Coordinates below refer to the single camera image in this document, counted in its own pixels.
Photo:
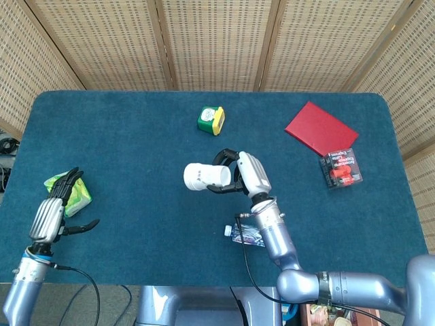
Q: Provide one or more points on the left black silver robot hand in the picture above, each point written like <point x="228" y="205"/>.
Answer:
<point x="46" y="220"/>

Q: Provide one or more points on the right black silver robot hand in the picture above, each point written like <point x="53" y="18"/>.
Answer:
<point x="253" y="175"/>

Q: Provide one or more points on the white floral paper cup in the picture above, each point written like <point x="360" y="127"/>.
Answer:
<point x="190" y="176"/>
<point x="214" y="175"/>

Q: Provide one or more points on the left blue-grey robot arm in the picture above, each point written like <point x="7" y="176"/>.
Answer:
<point x="20" y="292"/>

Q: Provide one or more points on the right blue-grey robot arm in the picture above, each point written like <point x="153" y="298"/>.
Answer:
<point x="278" y="237"/>

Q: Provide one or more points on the green yellow tissue pack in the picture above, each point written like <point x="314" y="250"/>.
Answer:
<point x="79" y="197"/>

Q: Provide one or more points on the clear plastic water bottle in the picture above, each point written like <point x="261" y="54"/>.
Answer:
<point x="238" y="236"/>

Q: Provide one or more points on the green yellow small box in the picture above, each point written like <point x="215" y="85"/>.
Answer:
<point x="205" y="124"/>

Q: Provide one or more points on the flat red box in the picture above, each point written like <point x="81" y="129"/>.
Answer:
<point x="319" y="129"/>

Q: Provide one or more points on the black red coffee box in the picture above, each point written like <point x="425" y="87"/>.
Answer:
<point x="340" y="169"/>

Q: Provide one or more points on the dark blue carpet mat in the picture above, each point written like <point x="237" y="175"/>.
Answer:
<point x="153" y="220"/>

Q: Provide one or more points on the woven bamboo screen panel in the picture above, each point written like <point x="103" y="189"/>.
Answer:
<point x="217" y="44"/>
<point x="340" y="44"/>
<point x="102" y="44"/>
<point x="414" y="102"/>
<point x="20" y="68"/>

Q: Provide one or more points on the blue-grey robot torso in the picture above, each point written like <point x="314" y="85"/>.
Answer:
<point x="204" y="305"/>

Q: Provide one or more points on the blue plastic object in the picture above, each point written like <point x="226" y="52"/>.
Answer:
<point x="288" y="310"/>

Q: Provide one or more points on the brown box with clutter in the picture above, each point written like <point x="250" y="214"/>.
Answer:
<point x="312" y="316"/>

